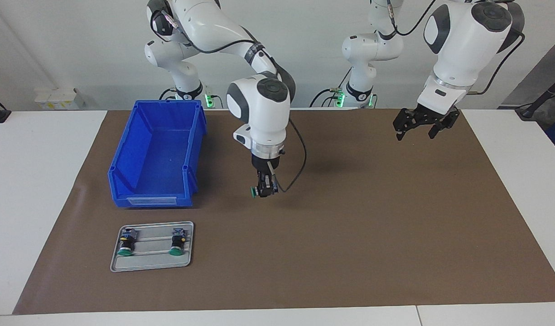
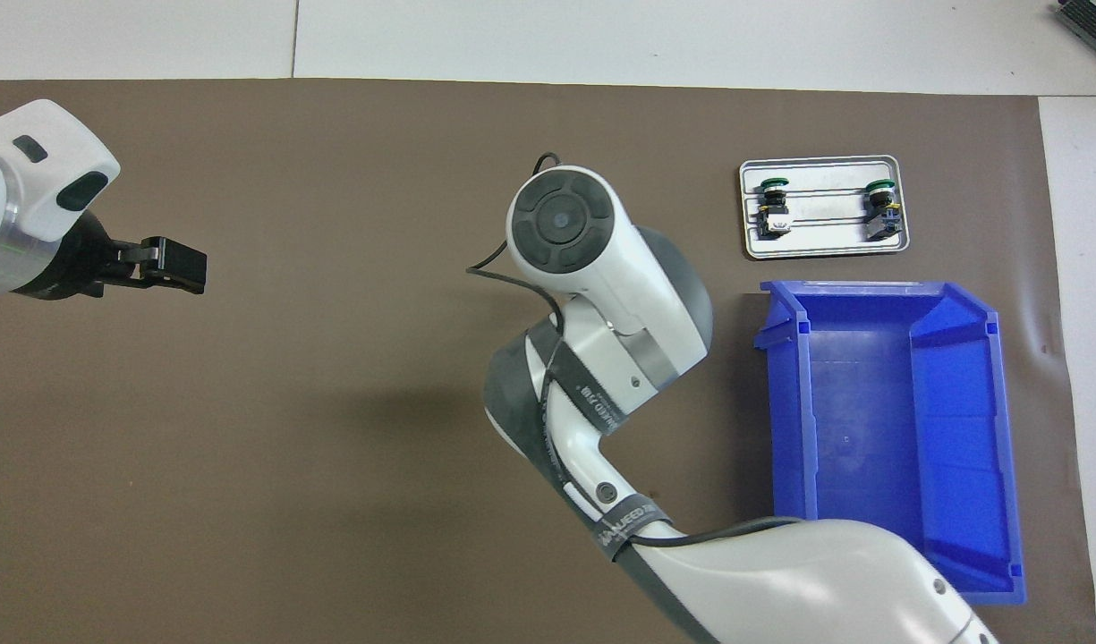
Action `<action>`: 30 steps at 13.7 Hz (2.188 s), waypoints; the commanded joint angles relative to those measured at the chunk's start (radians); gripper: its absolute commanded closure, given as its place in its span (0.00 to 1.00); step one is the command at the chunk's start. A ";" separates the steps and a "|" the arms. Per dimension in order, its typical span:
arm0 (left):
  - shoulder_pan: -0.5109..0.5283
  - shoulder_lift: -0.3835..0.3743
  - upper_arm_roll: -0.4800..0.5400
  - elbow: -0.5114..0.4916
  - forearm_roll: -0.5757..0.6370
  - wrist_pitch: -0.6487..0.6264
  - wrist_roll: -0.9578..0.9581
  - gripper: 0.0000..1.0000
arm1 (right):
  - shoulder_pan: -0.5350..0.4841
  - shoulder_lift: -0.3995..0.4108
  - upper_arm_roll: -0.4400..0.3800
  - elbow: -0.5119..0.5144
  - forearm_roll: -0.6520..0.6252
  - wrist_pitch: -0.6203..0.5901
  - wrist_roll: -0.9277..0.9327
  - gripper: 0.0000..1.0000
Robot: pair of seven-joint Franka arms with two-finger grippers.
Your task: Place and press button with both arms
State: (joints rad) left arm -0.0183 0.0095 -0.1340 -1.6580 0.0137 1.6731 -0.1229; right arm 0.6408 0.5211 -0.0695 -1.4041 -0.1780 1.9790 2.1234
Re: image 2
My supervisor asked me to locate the blue plastic storage bin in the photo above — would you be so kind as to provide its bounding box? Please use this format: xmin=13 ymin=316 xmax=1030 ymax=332
xmin=753 ymin=280 xmax=1027 ymax=606

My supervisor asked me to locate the grey metal tray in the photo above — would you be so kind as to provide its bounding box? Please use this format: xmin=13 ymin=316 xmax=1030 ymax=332
xmin=739 ymin=156 xmax=910 ymax=261

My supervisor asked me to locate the green push button switch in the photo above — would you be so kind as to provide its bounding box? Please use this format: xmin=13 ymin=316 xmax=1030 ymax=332
xmin=863 ymin=180 xmax=902 ymax=242
xmin=755 ymin=178 xmax=792 ymax=241

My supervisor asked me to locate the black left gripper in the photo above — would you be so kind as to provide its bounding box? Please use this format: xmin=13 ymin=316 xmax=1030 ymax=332
xmin=11 ymin=208 xmax=208 ymax=301

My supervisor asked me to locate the brown table mat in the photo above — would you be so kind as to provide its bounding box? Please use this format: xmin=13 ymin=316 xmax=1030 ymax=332
xmin=0 ymin=79 xmax=1096 ymax=644

